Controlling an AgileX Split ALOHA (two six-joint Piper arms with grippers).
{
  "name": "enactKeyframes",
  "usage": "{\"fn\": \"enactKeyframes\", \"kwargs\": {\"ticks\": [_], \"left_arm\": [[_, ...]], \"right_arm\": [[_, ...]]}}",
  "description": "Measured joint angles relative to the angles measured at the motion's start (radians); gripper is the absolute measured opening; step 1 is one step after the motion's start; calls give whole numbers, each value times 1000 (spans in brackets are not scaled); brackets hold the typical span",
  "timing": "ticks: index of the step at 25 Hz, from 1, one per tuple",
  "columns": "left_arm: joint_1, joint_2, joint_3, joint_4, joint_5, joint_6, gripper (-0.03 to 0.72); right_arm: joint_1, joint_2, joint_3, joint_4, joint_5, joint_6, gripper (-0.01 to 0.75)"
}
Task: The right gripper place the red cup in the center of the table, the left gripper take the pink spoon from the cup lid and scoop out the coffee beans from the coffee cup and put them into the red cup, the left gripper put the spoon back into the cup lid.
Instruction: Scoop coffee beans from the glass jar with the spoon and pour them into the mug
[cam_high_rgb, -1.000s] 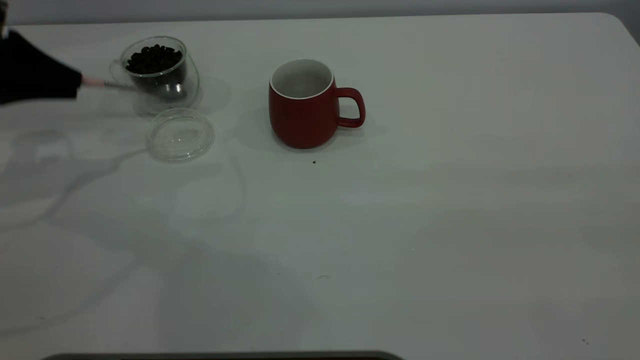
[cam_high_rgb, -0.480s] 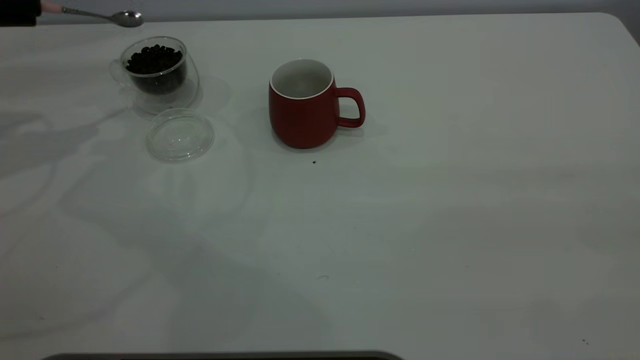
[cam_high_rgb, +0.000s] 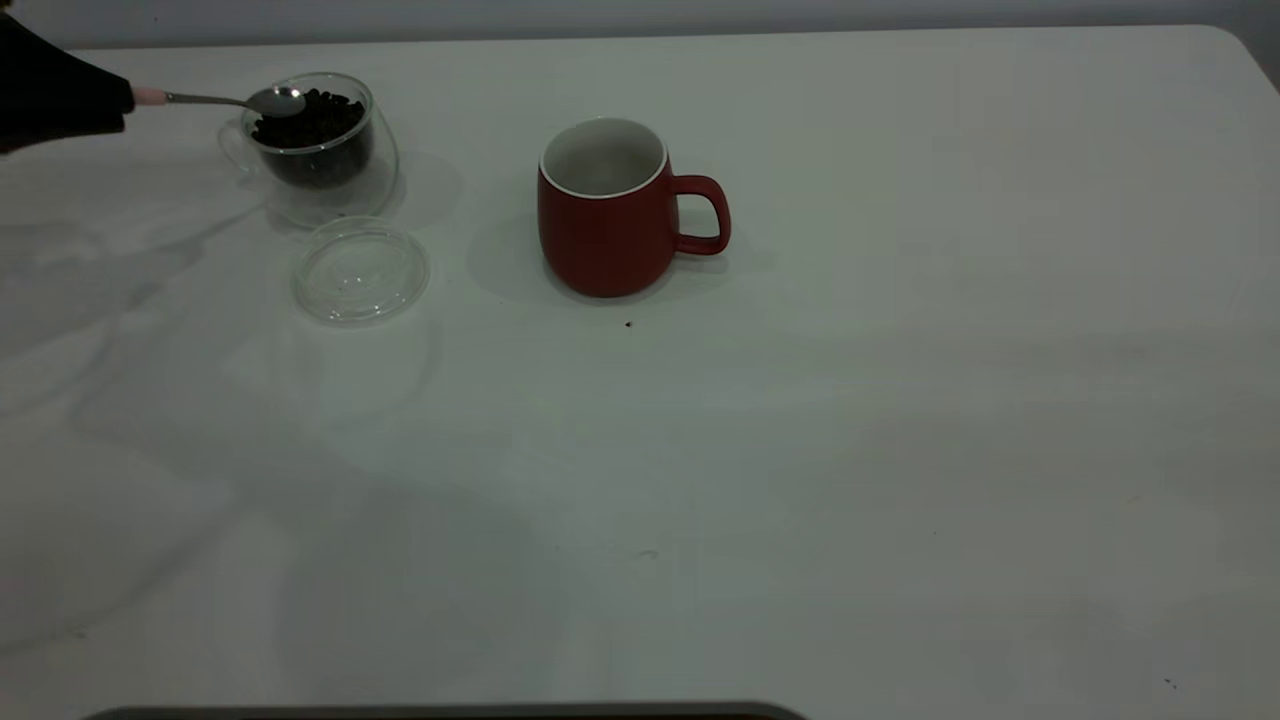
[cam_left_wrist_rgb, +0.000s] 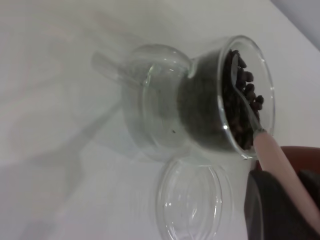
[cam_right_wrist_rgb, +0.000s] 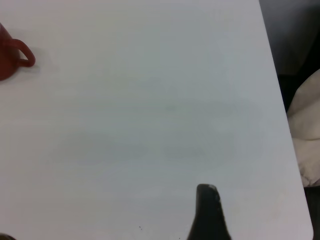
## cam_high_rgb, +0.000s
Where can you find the red ceramic mug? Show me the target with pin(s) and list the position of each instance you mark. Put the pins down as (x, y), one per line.
(605, 240)

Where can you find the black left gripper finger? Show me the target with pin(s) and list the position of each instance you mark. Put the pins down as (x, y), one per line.
(40, 133)
(50, 85)

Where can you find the clear glass cup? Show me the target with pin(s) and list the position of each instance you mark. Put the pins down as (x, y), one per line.
(330, 195)

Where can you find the clear glass lid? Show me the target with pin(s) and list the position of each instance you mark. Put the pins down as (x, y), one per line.
(360, 275)

